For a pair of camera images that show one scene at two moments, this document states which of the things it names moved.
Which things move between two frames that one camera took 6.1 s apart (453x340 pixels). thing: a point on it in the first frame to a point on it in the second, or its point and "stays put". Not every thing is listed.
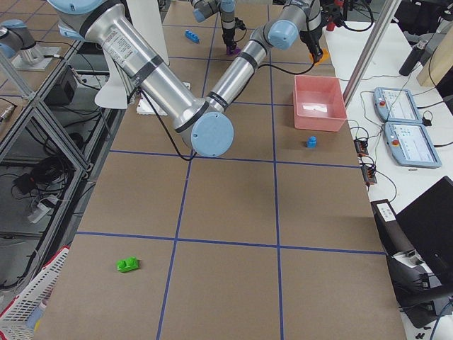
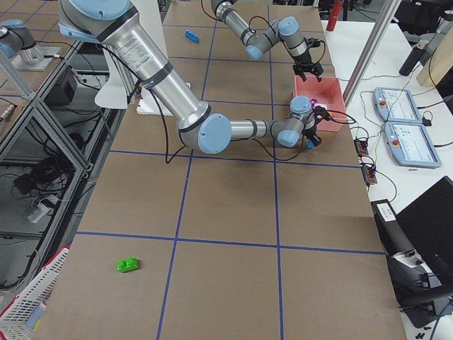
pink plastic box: x=318 y=103 stays put
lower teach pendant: x=410 y=145 stays put
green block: x=129 y=264 stays put
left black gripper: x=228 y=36 to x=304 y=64
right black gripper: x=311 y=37 to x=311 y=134
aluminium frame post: x=388 y=12 stays put
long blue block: x=192 y=36 stays put
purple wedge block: x=233 y=52 to x=313 y=103
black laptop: x=428 y=224 stays put
